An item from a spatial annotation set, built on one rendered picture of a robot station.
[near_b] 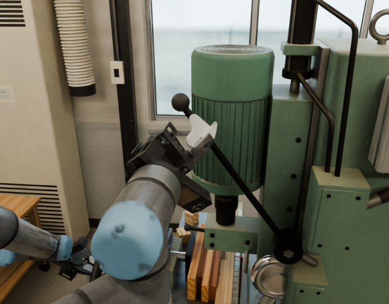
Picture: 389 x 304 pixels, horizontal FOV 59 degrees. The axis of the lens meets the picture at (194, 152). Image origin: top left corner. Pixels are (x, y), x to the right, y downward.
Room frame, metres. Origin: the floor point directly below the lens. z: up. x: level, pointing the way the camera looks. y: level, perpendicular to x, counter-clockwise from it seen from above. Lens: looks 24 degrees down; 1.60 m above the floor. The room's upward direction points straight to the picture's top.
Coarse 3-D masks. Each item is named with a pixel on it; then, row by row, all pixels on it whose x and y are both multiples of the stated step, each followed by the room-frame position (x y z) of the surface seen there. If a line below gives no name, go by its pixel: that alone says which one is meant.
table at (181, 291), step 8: (184, 216) 1.02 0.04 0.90; (200, 216) 1.02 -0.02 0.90; (184, 224) 0.97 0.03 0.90; (192, 232) 0.93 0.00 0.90; (184, 248) 0.85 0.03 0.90; (184, 264) 0.78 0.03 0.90; (184, 272) 0.75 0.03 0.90; (176, 280) 0.72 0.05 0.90; (184, 280) 0.72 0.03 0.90; (176, 288) 0.69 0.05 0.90; (184, 288) 0.69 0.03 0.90; (176, 296) 0.67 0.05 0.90; (184, 296) 0.67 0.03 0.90; (200, 296) 0.67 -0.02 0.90
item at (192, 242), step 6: (192, 240) 0.77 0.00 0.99; (192, 246) 0.75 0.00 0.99; (174, 252) 0.76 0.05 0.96; (180, 252) 0.76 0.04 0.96; (186, 252) 0.72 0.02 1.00; (192, 252) 0.74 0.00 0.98; (180, 258) 0.75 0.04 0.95; (186, 258) 0.71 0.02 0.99; (186, 264) 0.71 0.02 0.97; (186, 270) 0.71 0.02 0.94; (186, 276) 0.71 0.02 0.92
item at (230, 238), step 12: (240, 216) 0.78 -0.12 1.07; (216, 228) 0.72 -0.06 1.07; (228, 228) 0.72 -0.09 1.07; (240, 228) 0.72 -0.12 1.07; (252, 228) 0.72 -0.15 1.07; (204, 240) 0.73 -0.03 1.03; (216, 240) 0.72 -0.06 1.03; (228, 240) 0.72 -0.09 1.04; (240, 240) 0.71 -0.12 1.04; (252, 240) 0.71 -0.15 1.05; (240, 252) 0.71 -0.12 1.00; (252, 252) 0.71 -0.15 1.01
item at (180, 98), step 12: (180, 96) 0.62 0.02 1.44; (180, 108) 0.61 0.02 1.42; (216, 144) 0.62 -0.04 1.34; (228, 168) 0.61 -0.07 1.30; (240, 180) 0.60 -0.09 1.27; (264, 216) 0.59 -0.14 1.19; (276, 228) 0.59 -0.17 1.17; (276, 240) 0.59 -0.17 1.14; (288, 240) 0.57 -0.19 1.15; (300, 240) 0.59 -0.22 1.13; (276, 252) 0.57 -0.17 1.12; (288, 252) 0.57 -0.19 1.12; (300, 252) 0.56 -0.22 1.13; (312, 264) 0.58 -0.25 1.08
